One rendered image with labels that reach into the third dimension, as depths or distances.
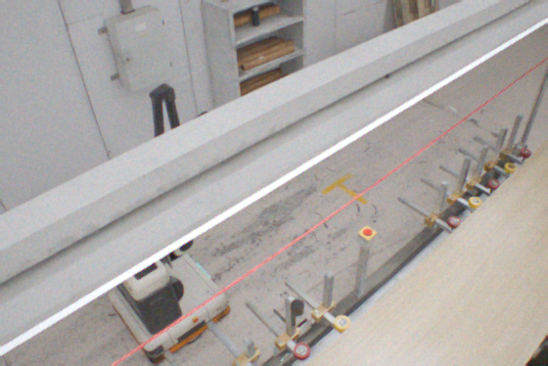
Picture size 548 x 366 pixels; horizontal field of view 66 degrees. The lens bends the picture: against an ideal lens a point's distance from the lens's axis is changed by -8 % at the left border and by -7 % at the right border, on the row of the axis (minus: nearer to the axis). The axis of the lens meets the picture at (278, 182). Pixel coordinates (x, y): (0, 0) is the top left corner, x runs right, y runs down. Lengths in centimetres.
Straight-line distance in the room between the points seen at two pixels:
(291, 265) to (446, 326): 163
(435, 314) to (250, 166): 178
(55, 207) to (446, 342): 199
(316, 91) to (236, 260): 297
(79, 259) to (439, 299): 203
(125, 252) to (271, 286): 287
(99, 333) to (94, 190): 296
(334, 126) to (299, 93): 12
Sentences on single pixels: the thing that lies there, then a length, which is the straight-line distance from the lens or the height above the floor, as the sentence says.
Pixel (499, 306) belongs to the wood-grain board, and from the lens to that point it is 255.
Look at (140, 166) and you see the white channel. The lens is 68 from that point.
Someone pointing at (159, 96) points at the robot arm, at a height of 161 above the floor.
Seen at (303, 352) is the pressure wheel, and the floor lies 90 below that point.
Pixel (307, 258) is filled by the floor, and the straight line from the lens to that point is 369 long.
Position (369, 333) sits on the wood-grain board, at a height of 90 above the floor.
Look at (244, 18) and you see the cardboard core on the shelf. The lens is 435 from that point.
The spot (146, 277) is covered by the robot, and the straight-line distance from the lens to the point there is 270.
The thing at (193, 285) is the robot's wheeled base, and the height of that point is 28.
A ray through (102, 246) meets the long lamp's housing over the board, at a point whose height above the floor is 238.
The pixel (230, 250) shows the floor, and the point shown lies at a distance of 379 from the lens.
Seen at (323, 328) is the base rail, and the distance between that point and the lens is 251.
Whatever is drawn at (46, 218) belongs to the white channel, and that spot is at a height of 246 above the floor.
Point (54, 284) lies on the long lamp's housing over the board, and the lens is 70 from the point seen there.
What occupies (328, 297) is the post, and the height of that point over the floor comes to 97.
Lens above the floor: 287
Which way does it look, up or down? 41 degrees down
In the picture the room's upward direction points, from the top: 3 degrees counter-clockwise
